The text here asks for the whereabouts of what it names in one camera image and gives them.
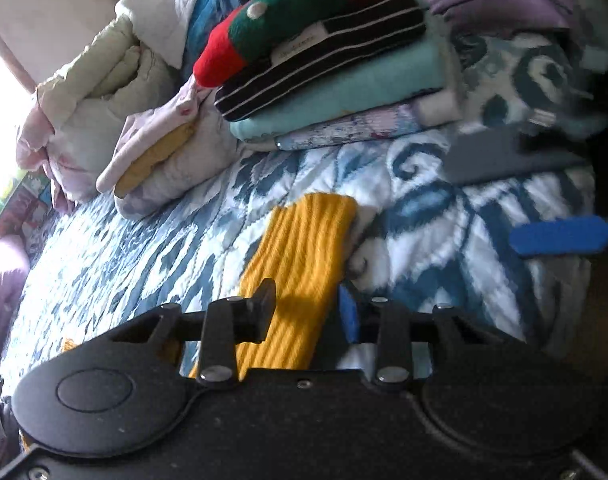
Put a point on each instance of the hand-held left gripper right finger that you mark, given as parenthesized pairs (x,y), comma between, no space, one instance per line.
(349,314)

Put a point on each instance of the purple fuzzy cloth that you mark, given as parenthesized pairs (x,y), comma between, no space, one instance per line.
(1,300)

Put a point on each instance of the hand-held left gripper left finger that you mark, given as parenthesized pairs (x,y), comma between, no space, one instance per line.
(262,310)

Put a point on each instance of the mustard folded garment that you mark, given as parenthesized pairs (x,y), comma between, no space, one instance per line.
(153,160)

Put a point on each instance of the blue furry cloth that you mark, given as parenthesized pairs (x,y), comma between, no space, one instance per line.
(208,5)

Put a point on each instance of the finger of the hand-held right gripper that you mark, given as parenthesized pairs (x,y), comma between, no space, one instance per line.
(504,160)
(559,237)

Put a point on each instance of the cream padded jacket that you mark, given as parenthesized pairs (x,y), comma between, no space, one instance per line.
(108,80)

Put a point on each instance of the teal folded garment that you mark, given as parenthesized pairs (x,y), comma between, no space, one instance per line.
(364,90)

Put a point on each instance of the red green knit sweater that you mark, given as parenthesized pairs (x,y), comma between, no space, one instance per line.
(304,5)

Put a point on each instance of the white quilted jacket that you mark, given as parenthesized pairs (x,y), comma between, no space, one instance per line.
(163,15)

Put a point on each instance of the pale grey folded garment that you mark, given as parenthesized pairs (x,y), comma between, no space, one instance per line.
(193,165)

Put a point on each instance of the yellow ribbed knit garment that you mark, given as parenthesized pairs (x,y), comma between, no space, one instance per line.
(296,270)

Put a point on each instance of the black white striped folded garment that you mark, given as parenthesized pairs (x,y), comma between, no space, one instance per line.
(334,55)

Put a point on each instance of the blue white patterned quilt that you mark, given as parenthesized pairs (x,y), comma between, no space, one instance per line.
(449,240)

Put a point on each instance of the colourful printed box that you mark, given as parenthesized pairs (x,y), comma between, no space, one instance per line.
(18,210)

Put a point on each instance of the floral print folded cloth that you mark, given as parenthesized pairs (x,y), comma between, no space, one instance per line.
(344,130)

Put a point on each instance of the pale pink padded garment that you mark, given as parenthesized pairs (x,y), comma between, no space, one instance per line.
(68,155)

